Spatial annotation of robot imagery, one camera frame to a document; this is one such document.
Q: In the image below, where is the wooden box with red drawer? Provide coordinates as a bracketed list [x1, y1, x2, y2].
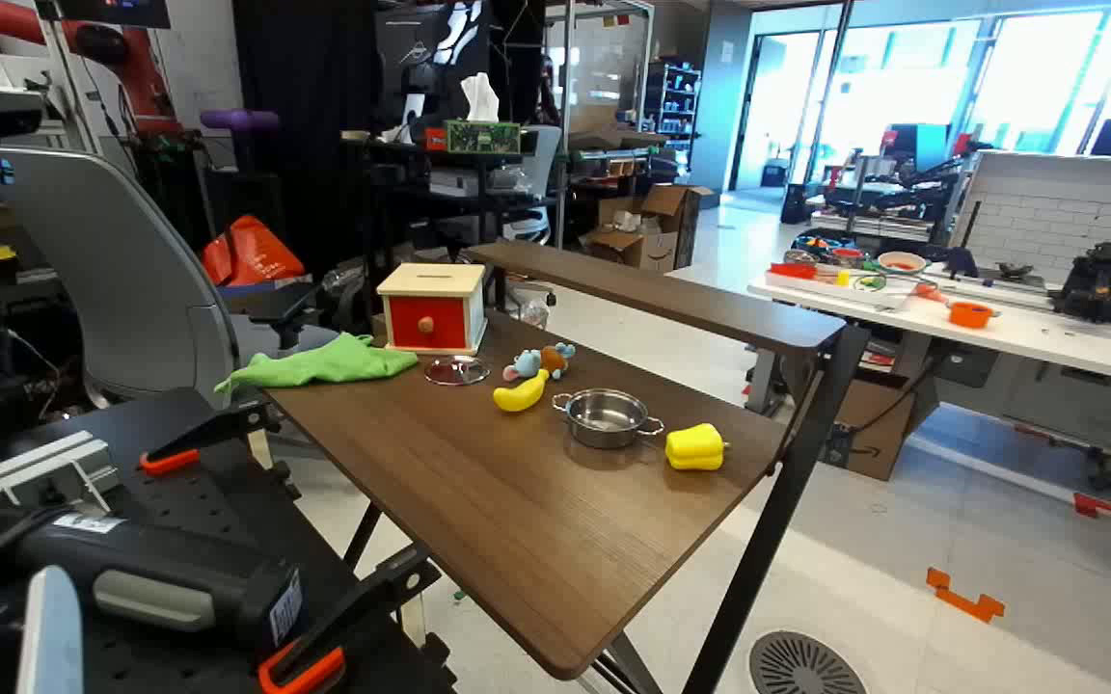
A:
[379, 263, 485, 355]

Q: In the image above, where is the blue plush mouse toy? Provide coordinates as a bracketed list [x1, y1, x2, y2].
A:
[501, 339, 574, 385]

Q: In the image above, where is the yellow toy banana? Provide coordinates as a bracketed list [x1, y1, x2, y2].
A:
[493, 370, 547, 416]

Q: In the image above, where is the silver metal pot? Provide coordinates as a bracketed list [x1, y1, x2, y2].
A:
[553, 389, 668, 450]

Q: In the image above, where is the dark wooden bench shelf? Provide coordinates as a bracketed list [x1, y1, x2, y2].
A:
[469, 241, 840, 351]

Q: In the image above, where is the silver metal pot lid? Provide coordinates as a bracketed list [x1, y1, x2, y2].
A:
[424, 355, 489, 385]

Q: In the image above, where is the cardboard box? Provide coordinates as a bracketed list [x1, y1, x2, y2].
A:
[584, 185, 700, 272]

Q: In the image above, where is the yellow toy bell pepper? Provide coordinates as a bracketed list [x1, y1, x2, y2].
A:
[663, 424, 730, 472]

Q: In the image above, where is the green cloth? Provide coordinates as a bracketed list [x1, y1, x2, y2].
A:
[217, 330, 418, 392]

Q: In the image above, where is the orange bag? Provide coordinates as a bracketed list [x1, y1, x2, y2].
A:
[202, 217, 304, 285]

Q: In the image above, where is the black clamp with orange tip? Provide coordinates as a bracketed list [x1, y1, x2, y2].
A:
[256, 549, 439, 694]

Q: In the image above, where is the orange bowl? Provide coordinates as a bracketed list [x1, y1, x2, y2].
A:
[949, 301, 994, 328]

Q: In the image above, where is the grey chair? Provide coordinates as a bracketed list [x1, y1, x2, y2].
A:
[0, 144, 318, 405]

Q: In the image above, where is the white lab table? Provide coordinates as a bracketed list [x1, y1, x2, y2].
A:
[753, 263, 1111, 376]

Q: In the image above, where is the black clamp with orange handle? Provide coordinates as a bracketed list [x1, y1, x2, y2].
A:
[136, 401, 273, 477]

